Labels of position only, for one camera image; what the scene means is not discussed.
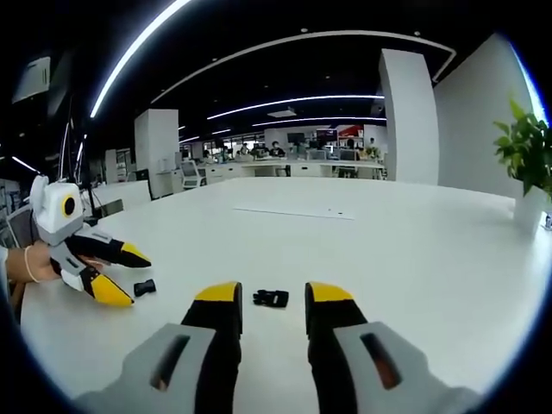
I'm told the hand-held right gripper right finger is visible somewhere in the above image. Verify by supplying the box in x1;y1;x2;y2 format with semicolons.
304;281;480;414

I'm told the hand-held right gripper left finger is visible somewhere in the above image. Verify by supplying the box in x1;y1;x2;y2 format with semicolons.
75;281;243;414

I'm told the black plastic buckle socket part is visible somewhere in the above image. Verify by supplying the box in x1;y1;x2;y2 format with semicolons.
133;279;158;298

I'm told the black plastic buckle pronged part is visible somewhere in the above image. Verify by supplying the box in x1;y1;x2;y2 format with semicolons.
252;289;289;309

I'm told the person's left hand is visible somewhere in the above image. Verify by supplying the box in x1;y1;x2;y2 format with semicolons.
29;241;105;284

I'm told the computer monitor on stand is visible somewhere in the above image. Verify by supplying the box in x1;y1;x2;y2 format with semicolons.
59;120;88;187

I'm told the white mesh office chair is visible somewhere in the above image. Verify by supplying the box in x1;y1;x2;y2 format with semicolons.
180;160;209;189

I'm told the ceiling air conditioner unit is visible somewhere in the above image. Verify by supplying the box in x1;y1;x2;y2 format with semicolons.
11;55;53;105

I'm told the long ceiling light strip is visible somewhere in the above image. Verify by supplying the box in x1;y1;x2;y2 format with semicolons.
89;0;193;118

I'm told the white office desk row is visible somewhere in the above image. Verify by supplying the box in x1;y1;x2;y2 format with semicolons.
205;160;387;180

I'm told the potted green plant white pot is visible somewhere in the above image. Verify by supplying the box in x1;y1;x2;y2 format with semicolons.
492;97;552;235

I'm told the white wrist bracelet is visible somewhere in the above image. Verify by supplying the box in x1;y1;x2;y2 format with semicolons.
23;245;40;284

